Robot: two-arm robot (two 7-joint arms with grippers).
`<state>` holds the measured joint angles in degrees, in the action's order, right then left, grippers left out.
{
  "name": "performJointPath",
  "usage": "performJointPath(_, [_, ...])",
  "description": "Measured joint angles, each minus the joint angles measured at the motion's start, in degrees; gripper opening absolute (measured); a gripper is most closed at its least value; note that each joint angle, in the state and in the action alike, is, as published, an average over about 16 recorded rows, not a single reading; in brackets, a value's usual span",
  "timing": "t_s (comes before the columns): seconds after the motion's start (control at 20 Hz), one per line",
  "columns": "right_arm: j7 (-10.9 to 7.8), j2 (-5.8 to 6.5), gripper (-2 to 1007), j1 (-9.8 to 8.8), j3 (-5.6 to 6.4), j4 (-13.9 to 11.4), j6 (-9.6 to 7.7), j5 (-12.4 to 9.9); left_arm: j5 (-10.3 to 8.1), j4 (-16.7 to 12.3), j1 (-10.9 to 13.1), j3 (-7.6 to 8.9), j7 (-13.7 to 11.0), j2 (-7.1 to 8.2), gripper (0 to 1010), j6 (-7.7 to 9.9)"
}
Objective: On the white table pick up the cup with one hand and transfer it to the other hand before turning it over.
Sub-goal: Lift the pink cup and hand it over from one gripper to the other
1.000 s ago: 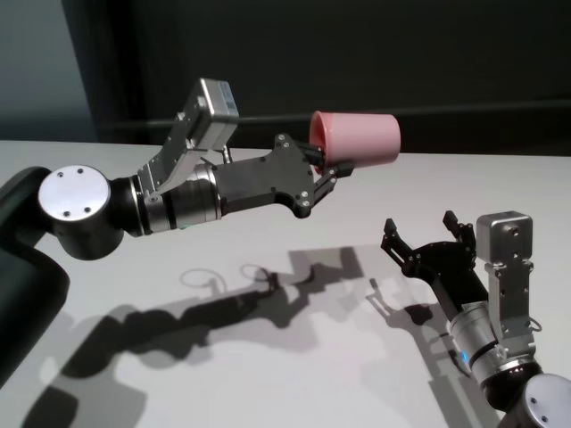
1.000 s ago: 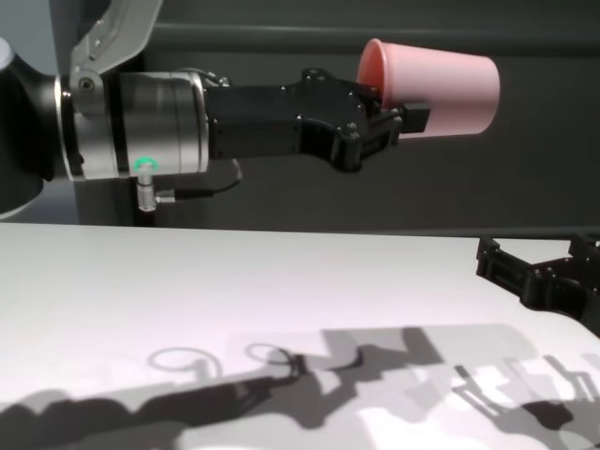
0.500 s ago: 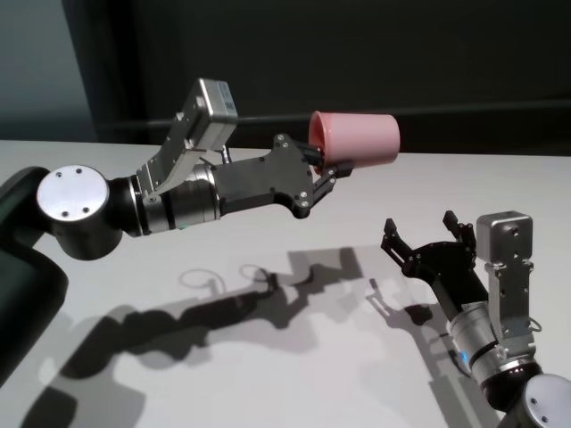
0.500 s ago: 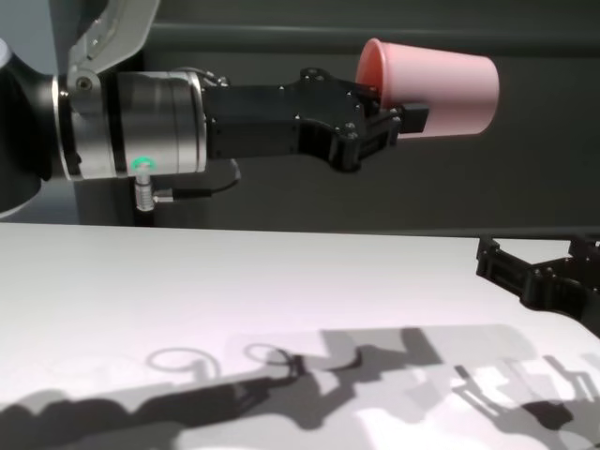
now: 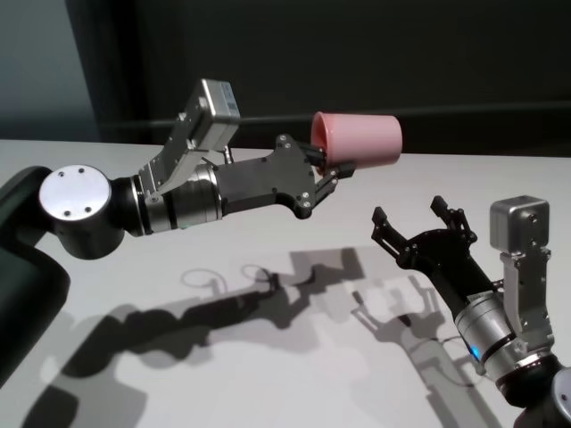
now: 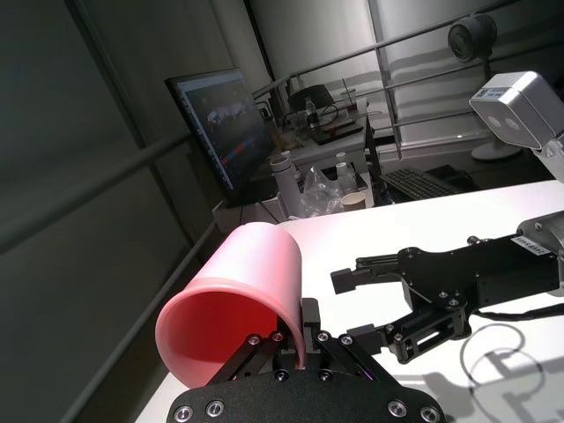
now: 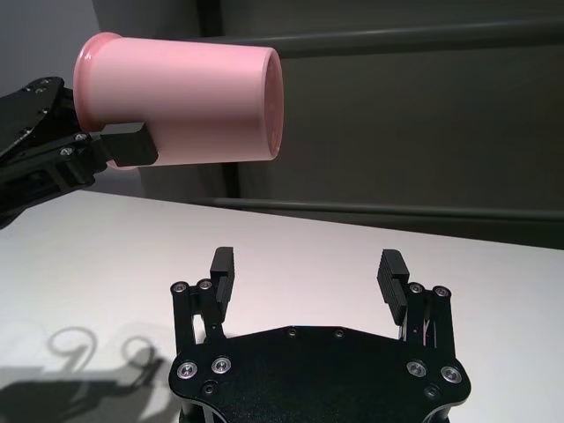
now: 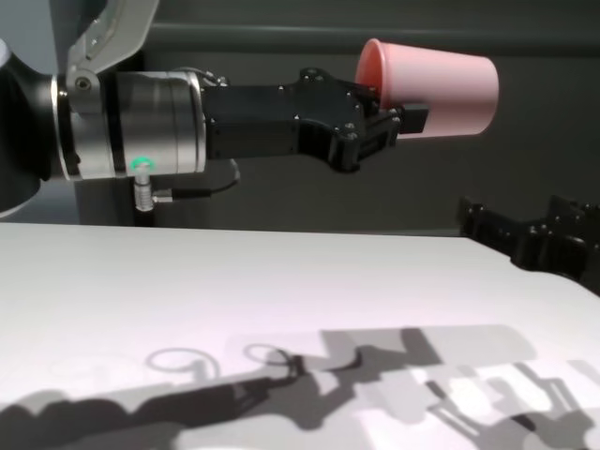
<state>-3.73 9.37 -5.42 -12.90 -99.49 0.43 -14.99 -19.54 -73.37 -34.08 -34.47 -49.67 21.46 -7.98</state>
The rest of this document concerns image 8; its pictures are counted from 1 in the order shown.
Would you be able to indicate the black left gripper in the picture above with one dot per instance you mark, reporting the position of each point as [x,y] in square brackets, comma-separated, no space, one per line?
[281,122]

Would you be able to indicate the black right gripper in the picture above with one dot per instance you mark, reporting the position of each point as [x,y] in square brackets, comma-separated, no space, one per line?
[562,258]

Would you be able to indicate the pink plastic cup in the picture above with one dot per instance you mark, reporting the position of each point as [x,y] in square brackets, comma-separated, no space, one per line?
[445,79]

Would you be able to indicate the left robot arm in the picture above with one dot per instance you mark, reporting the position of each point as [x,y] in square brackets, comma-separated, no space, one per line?
[140,122]

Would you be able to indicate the thick grey horizontal rail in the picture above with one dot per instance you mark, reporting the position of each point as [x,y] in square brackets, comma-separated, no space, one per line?
[281,33]

